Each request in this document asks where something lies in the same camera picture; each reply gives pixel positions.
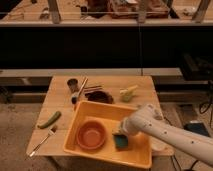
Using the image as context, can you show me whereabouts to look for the teal green sponge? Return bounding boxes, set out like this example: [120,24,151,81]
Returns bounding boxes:
[114,135,128,149]

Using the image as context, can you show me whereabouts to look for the yellow plastic tray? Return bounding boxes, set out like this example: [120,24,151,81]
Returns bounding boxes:
[63,101,152,169]

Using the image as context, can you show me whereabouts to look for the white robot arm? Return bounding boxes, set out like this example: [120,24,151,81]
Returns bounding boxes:
[113,104,213,167]

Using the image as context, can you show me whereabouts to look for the wooden table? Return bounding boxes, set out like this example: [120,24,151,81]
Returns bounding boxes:
[26,74,175,158]

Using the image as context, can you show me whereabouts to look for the orange bowl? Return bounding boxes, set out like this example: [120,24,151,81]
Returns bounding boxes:
[76,120,107,150]

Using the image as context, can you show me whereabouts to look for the dark brown plate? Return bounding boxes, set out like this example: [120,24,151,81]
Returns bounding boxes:
[85,91,114,104]

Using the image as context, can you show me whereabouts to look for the green cucumber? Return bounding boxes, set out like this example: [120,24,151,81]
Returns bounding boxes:
[37,111,62,129]

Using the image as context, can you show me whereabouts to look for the dark metal cup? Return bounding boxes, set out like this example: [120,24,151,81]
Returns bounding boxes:
[67,78,79,93]

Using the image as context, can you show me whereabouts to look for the dark teal box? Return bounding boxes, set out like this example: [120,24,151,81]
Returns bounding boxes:
[184,123,210,137]

